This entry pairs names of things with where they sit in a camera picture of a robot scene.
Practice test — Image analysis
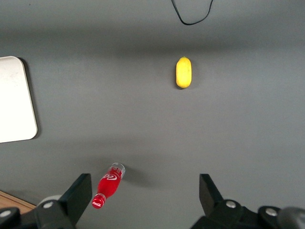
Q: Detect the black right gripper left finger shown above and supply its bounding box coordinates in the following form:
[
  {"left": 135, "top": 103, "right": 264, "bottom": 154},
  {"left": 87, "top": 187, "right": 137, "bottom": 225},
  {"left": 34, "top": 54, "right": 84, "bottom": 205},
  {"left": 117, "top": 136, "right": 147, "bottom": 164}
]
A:
[{"left": 21, "top": 173, "right": 93, "bottom": 229}]

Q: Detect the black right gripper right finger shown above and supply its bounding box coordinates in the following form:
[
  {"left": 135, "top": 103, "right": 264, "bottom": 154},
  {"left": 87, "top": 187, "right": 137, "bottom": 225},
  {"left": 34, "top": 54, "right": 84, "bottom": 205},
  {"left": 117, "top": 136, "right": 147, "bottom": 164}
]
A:
[{"left": 190, "top": 173, "right": 305, "bottom": 229}]

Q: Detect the white rectangular tray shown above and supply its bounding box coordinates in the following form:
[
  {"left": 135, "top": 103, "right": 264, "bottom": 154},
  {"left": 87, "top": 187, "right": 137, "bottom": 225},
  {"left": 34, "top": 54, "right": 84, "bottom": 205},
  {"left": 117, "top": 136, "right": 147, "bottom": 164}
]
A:
[{"left": 0, "top": 55, "right": 39, "bottom": 144}]

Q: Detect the red cola bottle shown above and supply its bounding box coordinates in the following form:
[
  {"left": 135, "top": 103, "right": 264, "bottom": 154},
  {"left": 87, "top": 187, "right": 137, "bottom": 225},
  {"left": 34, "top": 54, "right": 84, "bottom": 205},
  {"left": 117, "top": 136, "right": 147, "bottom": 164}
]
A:
[{"left": 91, "top": 162, "right": 126, "bottom": 210}]

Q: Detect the wooden drawer cabinet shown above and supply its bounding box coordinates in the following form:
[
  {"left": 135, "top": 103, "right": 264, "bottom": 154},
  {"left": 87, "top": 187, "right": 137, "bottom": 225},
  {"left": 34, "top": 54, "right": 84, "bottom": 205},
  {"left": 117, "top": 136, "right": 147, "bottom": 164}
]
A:
[{"left": 0, "top": 190, "right": 34, "bottom": 213}]

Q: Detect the yellow lemon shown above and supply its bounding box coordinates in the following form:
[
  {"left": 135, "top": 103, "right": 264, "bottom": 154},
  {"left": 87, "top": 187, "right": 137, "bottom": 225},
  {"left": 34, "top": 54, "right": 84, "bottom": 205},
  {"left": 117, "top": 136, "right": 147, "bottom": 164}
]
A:
[{"left": 175, "top": 56, "right": 193, "bottom": 90}]

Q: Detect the black looped table cable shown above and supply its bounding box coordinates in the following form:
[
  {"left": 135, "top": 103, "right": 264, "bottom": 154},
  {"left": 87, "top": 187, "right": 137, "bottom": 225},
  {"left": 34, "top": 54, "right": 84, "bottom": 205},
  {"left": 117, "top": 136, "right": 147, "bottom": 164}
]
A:
[{"left": 171, "top": 0, "right": 214, "bottom": 26}]

